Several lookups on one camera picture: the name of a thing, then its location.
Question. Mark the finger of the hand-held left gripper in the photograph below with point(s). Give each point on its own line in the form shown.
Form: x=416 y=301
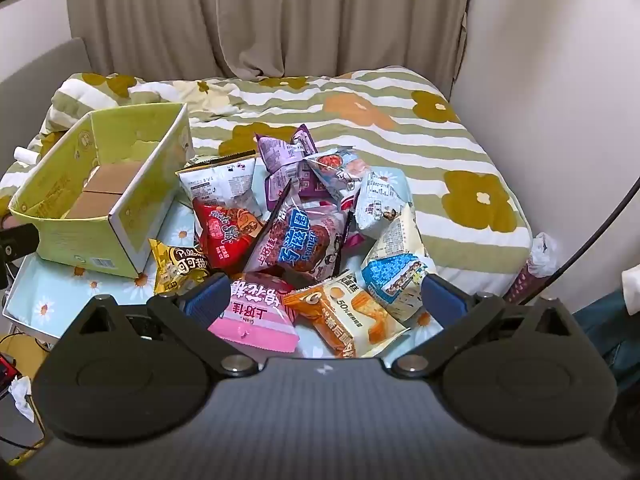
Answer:
x=17 y=242

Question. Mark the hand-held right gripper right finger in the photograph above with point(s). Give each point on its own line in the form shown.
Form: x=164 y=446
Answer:
x=444 y=301

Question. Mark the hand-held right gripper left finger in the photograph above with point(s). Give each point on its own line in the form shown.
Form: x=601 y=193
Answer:
x=206 y=300

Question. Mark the gold snack packet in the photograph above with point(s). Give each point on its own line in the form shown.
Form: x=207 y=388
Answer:
x=175 y=265

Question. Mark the gold cardboard box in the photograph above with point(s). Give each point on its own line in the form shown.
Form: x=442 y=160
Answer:
x=65 y=240

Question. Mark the red snack packet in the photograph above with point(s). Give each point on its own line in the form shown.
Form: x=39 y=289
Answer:
x=225 y=232

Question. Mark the orange snack packet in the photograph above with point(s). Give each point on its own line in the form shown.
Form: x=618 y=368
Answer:
x=345 y=322

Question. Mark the blue label chocolate snack packet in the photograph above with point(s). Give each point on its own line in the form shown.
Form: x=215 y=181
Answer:
x=305 y=245

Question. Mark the silver snack packet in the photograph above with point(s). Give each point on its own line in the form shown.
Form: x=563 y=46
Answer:
x=215 y=182

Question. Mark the white snack packet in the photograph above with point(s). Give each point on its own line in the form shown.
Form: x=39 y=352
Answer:
x=332 y=167

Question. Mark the blue white wafer packet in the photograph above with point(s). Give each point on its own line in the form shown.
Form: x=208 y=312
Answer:
x=395 y=270

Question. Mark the white paper roll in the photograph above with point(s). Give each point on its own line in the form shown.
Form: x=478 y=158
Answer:
x=26 y=155

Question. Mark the yellow side table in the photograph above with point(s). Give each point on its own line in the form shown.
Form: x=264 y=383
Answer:
x=25 y=347

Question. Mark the plastic bag with purple pattern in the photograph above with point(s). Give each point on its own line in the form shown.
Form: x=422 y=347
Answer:
x=544 y=255

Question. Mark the pale blue snack packet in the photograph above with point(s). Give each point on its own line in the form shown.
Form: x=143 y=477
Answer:
x=382 y=200

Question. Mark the red box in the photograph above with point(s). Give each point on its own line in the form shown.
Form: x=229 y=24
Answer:
x=7 y=370

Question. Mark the striped floral blanket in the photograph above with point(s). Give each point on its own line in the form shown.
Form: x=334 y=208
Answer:
x=450 y=160

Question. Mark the crumpled white tissue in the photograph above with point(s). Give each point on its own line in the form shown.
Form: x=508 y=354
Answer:
x=22 y=396

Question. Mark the purple snack packet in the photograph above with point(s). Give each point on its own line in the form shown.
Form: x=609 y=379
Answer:
x=280 y=157
x=311 y=185

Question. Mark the grey headboard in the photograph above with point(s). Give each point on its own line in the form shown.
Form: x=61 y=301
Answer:
x=30 y=85

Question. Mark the teal fabric bag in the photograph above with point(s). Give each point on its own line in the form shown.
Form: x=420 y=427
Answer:
x=610 y=340

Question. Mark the white cloth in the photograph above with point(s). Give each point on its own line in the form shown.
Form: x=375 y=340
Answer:
x=631 y=290

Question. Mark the beige curtain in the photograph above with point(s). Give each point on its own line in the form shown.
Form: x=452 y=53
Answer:
x=250 y=10

